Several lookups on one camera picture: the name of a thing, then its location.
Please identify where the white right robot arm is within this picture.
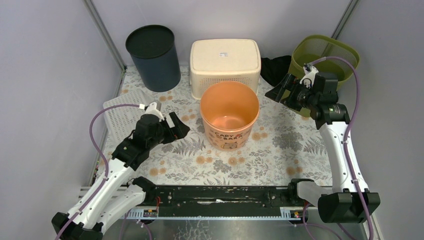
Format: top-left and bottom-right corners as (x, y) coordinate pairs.
(265, 72), (381, 224)

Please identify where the floral patterned table mat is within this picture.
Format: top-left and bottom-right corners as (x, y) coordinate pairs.
(120, 66), (332, 187)

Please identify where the orange bucket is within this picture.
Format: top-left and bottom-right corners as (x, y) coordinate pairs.
(199, 81), (260, 151)

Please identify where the dark blue cylindrical bin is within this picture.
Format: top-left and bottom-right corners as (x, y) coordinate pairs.
(125, 24), (181, 93)

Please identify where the cream perforated plastic basket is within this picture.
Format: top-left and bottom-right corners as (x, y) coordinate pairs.
(189, 38), (261, 100)

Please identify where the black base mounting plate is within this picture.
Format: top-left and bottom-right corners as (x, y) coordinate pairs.
(134, 185), (307, 210)

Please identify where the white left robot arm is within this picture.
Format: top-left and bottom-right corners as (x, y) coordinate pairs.
(51, 112), (190, 240)

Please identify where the slotted aluminium cable rail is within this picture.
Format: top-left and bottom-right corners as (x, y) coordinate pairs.
(127, 206), (303, 221)

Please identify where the black cloth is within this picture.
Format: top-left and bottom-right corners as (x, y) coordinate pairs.
(260, 55), (292, 87)

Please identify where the white perforated basket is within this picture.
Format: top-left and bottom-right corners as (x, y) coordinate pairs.
(103, 89), (154, 144)

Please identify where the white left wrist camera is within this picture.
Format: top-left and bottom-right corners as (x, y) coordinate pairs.
(139, 101), (165, 122)

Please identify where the green ribbed waste bin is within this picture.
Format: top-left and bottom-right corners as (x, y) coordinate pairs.
(287, 34), (361, 117)

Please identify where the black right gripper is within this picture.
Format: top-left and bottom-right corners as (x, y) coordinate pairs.
(264, 73), (318, 112)

